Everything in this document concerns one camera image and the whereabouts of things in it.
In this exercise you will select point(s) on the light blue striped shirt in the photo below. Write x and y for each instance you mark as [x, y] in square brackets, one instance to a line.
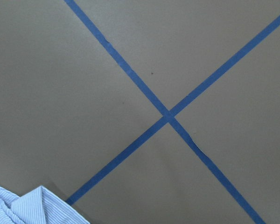
[39, 206]

